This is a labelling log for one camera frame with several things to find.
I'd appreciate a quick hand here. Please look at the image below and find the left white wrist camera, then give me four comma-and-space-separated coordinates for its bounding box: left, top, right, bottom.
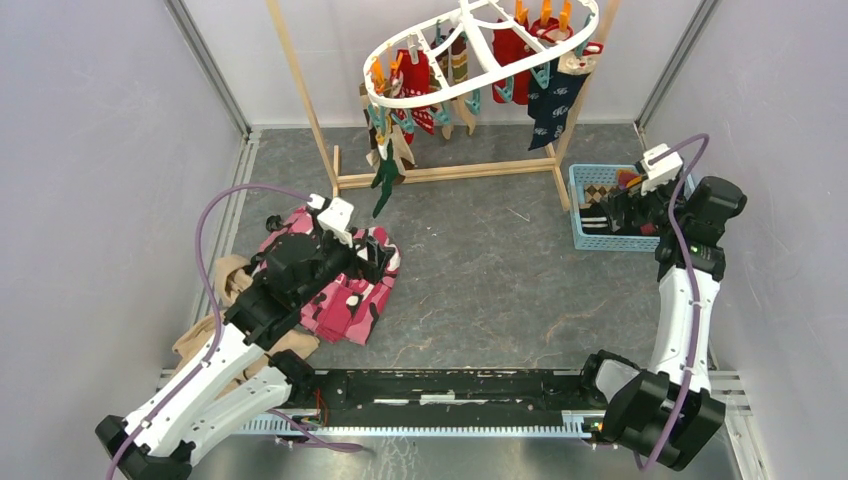
307, 193, 354, 247

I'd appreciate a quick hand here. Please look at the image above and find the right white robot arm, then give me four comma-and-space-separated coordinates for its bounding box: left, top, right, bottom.
577, 176, 747, 471

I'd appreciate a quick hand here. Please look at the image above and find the wooden hanger stand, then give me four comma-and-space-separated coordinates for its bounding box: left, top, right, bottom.
264, 0, 624, 213

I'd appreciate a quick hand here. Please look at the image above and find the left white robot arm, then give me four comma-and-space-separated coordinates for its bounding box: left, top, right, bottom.
95, 223, 401, 479

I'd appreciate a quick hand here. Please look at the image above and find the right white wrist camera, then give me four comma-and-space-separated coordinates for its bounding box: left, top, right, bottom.
636, 143, 683, 196

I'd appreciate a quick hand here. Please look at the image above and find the red patterned christmas sock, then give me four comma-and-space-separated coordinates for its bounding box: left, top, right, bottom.
390, 49, 435, 145

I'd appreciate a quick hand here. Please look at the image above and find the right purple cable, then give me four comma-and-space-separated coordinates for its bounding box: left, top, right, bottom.
632, 133, 711, 473

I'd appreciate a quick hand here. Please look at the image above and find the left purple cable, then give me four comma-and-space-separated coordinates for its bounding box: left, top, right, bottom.
104, 184, 366, 480

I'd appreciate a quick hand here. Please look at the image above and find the white oval clip hanger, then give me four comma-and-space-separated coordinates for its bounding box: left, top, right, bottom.
362, 1, 601, 111

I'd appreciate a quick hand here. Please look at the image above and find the dark green sock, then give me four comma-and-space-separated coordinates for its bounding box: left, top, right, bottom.
370, 140, 400, 219

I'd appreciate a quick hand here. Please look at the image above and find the blue plastic basket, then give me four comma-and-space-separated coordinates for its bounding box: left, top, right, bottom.
569, 164, 659, 253

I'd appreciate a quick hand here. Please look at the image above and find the red santa sock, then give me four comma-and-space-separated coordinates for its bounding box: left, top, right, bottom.
491, 29, 532, 105
522, 18, 576, 62

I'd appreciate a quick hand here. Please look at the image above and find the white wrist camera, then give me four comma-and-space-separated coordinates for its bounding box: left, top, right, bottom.
307, 193, 354, 247
636, 143, 683, 196

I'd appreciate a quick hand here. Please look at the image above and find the purple cable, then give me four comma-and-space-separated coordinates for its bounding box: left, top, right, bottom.
632, 133, 711, 473
104, 184, 366, 480

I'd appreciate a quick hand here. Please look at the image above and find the socks pile in basket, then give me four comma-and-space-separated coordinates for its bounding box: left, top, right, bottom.
579, 169, 642, 235

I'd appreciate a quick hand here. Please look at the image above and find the pink camouflage cloth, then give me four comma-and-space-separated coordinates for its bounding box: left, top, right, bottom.
236, 206, 401, 345

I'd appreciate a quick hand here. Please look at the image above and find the beige cloth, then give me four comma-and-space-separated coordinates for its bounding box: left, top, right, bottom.
172, 254, 320, 398

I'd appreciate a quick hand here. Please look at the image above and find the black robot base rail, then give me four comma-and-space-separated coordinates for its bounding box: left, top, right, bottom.
281, 369, 607, 428

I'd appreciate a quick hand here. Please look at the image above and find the navy santa hat sock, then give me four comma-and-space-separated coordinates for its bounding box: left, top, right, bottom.
548, 42, 604, 140

